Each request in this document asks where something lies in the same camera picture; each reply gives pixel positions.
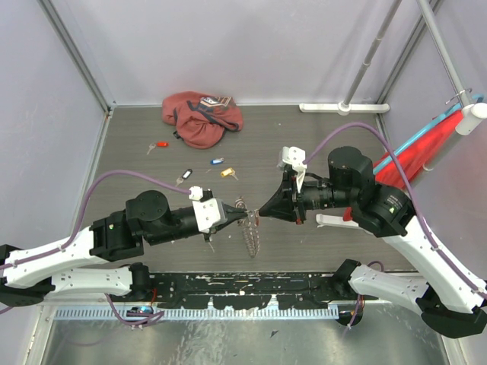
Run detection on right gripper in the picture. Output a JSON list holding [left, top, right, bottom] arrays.
[[259, 170, 356, 224]]

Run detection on key with red white tag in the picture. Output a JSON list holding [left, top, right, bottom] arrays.
[[253, 209, 259, 227]]

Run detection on red crumpled shirt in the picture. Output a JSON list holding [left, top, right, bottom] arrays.
[[161, 91, 244, 149]]

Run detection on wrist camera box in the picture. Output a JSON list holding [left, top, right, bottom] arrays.
[[277, 147, 307, 192], [193, 198, 226, 233]]

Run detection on grey rack pole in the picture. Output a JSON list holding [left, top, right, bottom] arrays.
[[341, 0, 402, 111]]

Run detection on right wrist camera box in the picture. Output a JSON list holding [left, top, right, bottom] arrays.
[[277, 147, 307, 192]]

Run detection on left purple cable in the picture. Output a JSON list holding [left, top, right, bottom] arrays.
[[0, 169, 202, 328]]

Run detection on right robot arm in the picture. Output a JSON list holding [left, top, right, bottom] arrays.
[[259, 146, 486, 338]]

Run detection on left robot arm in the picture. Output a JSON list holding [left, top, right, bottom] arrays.
[[1, 190, 247, 307]]

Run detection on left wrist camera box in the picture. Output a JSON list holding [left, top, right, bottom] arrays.
[[193, 198, 226, 233]]

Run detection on key with blue tag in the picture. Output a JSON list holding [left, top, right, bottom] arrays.
[[210, 158, 224, 166]]

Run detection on key with yellow tag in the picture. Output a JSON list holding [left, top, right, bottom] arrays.
[[220, 167, 238, 180]]

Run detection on red cloth on hanger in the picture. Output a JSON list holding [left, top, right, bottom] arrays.
[[342, 109, 465, 222]]

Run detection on key with black tag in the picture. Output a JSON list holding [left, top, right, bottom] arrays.
[[175, 169, 193, 187]]

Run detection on white slotted cable duct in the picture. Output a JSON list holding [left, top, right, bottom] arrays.
[[53, 303, 339, 321]]

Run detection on white rack base bar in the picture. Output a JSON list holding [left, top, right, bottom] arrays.
[[299, 103, 390, 116]]

